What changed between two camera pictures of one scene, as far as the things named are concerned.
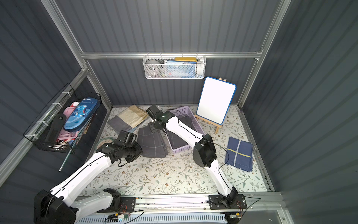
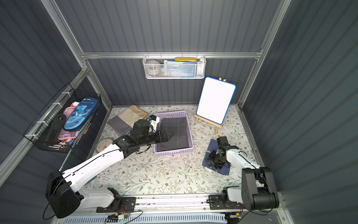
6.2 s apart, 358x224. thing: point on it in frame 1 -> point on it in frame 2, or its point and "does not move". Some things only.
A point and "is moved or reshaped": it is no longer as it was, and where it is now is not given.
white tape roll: [153, 67] does not move
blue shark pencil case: [85, 109] does not move
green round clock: [102, 141] does not move
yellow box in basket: [186, 59] does not move
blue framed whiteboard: [215, 99] does not move
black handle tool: [55, 129] does not move
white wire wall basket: [174, 66] does not move
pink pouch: [68, 135] does not move
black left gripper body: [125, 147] -> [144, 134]
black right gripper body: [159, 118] -> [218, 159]
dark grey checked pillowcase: [152, 144] is moved or reshaped
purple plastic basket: [177, 144] is moved or reshaped
